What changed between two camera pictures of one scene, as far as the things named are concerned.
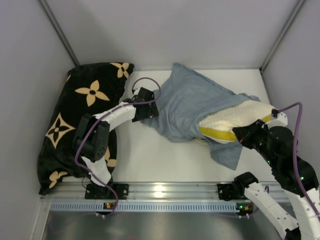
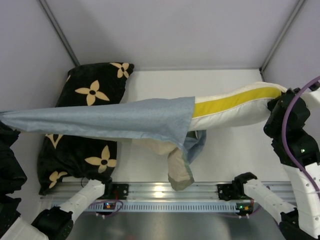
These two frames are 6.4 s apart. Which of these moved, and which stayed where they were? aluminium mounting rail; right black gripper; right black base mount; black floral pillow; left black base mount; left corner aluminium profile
Moved: right black gripper
Stayed: right black base mount; black floral pillow; left black base mount; aluminium mounting rail; left corner aluminium profile
